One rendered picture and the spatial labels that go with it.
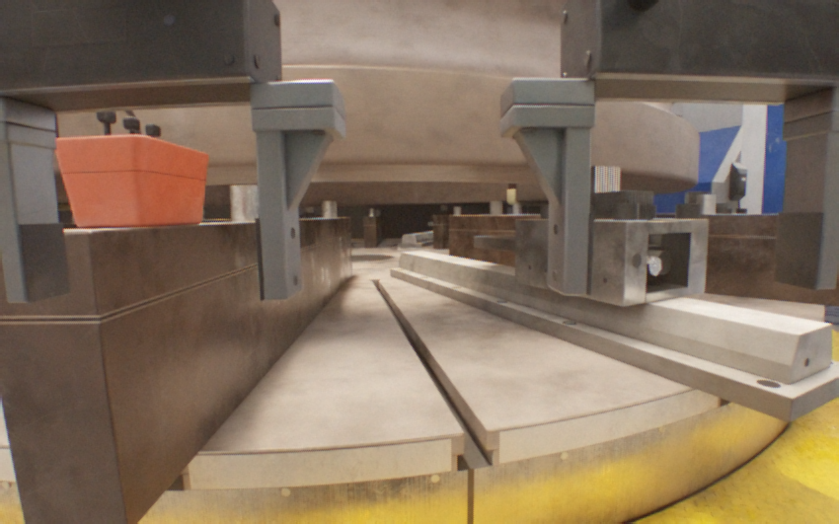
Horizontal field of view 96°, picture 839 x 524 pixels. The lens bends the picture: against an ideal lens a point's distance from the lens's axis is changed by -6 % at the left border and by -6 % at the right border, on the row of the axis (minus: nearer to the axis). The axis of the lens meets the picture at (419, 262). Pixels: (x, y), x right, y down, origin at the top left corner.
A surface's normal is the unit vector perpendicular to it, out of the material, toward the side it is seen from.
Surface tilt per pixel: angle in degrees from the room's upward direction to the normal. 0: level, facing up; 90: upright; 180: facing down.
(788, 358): 72
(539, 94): 90
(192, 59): 90
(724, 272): 90
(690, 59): 90
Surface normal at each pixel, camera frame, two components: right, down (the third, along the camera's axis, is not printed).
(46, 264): 1.00, -0.02
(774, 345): -0.87, -0.26
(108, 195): 0.01, 0.23
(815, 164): -1.00, 0.01
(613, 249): -0.91, 0.06
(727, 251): -0.68, 0.10
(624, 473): 0.33, 0.11
